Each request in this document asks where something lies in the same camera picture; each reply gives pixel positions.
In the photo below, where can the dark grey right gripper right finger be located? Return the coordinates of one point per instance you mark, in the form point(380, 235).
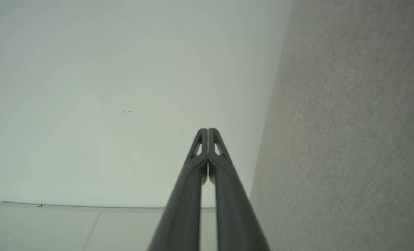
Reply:
point(233, 209)

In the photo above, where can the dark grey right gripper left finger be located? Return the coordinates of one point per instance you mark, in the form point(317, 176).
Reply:
point(184, 209)

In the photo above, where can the grey fabric sofa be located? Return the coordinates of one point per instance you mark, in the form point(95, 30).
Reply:
point(350, 139)

